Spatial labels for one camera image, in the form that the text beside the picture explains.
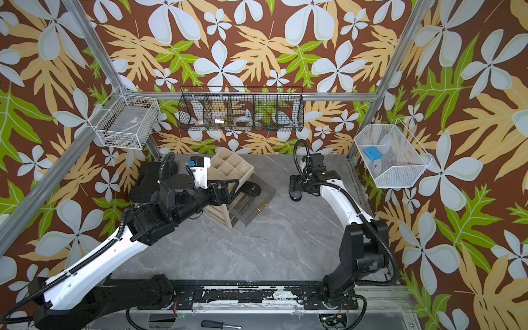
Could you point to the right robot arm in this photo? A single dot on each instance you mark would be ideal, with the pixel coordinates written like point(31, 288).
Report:
point(364, 253)

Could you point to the black wire basket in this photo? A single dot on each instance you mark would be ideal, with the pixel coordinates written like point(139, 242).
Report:
point(245, 109)

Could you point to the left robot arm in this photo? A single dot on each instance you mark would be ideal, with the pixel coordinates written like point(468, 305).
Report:
point(74, 298)

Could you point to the white wire basket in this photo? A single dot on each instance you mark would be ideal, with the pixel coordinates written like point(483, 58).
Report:
point(125, 120)

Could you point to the grey drawer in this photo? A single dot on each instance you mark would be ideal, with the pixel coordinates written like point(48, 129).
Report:
point(251, 207)

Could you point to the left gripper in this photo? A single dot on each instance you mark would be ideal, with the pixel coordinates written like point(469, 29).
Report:
point(224, 196)

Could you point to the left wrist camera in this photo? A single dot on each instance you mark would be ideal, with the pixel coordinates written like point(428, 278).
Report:
point(199, 166)

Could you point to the blue object in basket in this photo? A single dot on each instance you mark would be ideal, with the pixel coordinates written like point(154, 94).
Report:
point(373, 153)

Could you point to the black plastic case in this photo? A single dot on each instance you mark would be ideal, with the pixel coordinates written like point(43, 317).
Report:
point(146, 189)

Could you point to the white mesh basket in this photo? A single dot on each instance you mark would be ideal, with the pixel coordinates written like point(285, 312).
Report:
point(404, 158)

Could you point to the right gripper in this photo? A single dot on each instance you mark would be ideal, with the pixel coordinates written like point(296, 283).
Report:
point(297, 180)

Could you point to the black screwdriver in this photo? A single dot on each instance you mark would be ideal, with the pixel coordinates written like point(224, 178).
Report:
point(218, 325)

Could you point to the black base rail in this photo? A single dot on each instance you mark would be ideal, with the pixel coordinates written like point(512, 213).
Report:
point(268, 295)

